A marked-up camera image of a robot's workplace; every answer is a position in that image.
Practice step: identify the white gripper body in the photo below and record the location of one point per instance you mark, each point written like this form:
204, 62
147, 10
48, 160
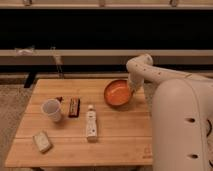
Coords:
135, 83

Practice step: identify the orange ceramic bowl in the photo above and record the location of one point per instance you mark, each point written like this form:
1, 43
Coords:
117, 93

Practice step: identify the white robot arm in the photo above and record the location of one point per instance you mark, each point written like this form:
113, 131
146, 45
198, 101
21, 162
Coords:
181, 106

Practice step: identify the white squeeze bottle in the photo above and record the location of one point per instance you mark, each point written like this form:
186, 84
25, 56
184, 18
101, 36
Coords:
91, 124

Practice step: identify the dark chocolate bar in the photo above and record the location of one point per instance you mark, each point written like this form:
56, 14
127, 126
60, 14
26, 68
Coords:
74, 107

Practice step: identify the wooden table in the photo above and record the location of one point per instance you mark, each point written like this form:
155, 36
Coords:
124, 133

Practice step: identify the white plastic cup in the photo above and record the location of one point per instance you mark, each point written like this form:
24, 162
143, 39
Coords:
52, 109

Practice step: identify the white wrapped sponge pack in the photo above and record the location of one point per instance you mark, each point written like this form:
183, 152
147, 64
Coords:
42, 141

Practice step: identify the grey bench rail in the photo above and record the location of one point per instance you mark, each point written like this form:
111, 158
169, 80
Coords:
103, 57

